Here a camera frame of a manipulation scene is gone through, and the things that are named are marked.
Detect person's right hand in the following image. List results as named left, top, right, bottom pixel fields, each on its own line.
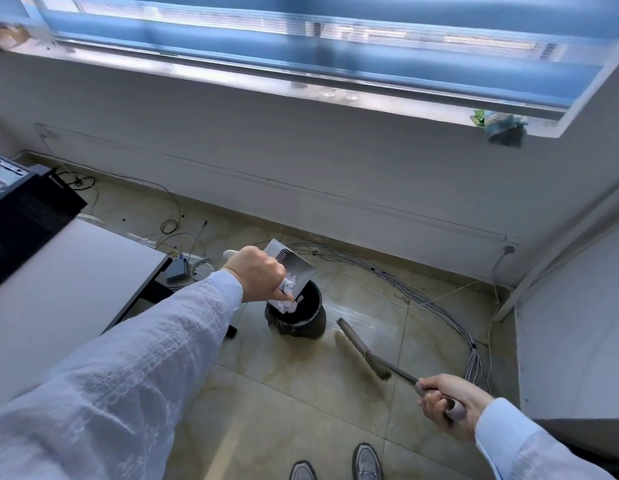
left=417, top=373, right=496, bottom=443

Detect person's left hand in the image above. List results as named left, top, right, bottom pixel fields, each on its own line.
left=221, top=245, right=294, bottom=304

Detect grey dustpan white handle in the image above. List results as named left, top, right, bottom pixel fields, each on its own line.
left=223, top=238, right=316, bottom=301

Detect pink paper scraps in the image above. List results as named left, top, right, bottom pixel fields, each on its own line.
left=268, top=294, right=304, bottom=315

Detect black waste bin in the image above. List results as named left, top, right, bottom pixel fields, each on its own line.
left=264, top=279, right=328, bottom=341

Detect grey broom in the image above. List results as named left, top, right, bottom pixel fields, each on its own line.
left=336, top=317, right=469, bottom=423

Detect person's left forearm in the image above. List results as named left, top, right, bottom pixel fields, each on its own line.
left=0, top=269, right=244, bottom=480

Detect person's right forearm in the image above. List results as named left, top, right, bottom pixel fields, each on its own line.
left=474, top=397, right=618, bottom=480

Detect person's right shoe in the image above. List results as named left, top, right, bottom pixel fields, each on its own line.
left=352, top=443, right=384, bottom=480

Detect blue junction box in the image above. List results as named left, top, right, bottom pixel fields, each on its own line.
left=164, top=254, right=190, bottom=284

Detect white cabinet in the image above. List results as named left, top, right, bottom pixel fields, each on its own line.
left=514, top=234, right=619, bottom=425

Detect white table black legs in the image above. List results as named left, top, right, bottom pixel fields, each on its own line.
left=0, top=218, right=238, bottom=411

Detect window with blue blinds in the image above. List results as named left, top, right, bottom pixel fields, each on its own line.
left=0, top=0, right=619, bottom=138

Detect black computer tower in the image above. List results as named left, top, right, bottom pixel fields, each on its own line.
left=0, top=152, right=89, bottom=295

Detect blue cloth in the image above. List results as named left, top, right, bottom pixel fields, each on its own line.
left=483, top=110, right=530, bottom=148

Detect grey cable bundle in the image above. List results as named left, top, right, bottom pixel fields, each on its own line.
left=287, top=242, right=486, bottom=388

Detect coiled white cable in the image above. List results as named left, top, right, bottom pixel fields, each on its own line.
left=189, top=258, right=218, bottom=281

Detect thin black cable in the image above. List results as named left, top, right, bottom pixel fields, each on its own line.
left=37, top=134, right=183, bottom=235

